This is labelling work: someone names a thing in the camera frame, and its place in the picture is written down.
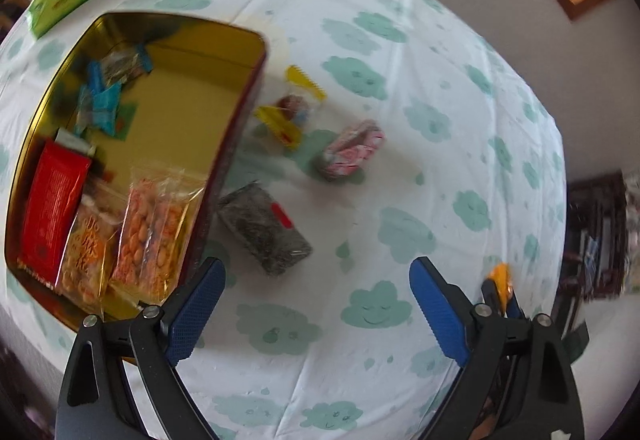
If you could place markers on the gold and maroon tin box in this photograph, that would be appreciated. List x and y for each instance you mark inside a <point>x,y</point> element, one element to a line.
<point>190,113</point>

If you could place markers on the red snack pack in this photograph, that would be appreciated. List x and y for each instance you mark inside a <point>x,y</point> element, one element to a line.
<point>51,207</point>

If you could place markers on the orange snack bag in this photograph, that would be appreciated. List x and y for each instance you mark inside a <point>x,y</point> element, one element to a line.
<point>501,276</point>

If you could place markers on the clear peanut snack bag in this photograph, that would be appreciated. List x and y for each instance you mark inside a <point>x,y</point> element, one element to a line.
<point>161,206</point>

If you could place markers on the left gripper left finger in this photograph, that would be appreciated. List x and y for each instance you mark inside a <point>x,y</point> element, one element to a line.
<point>162,336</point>

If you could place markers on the blue snack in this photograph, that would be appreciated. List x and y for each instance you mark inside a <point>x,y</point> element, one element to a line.
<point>120,66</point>

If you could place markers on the yellow wrapped candy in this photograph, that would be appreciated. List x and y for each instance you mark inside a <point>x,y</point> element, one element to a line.
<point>288,116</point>

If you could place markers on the cloud pattern tablecloth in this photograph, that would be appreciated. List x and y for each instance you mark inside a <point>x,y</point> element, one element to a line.
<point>471,174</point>

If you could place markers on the dark wooden shelf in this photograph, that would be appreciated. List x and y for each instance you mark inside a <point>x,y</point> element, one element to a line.
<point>595,245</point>

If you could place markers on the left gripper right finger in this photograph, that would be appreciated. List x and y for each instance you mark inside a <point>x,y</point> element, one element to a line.
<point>449,314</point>

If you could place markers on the blue cookie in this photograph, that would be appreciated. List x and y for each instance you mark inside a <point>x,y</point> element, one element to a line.
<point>97,106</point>

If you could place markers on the red white candy pack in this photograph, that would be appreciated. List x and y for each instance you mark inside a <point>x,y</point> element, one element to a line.
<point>349,150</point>

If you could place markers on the dark seaweed snack pack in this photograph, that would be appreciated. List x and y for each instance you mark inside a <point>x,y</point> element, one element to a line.
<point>260,223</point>

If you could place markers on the clear orange cracker bag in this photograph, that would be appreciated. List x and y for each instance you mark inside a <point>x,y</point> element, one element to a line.
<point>89,254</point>

